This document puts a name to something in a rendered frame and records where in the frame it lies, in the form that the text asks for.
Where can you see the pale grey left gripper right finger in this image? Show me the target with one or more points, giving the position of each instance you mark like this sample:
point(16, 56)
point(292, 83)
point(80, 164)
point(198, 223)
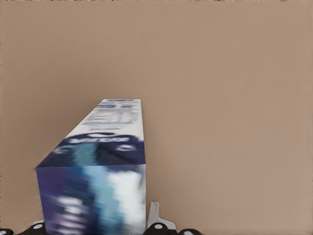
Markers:
point(154, 215)

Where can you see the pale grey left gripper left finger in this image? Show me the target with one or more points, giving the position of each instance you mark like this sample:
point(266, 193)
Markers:
point(36, 227)

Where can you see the blue and white printed box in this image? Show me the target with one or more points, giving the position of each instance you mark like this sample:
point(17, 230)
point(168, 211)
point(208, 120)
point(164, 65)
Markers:
point(97, 171)

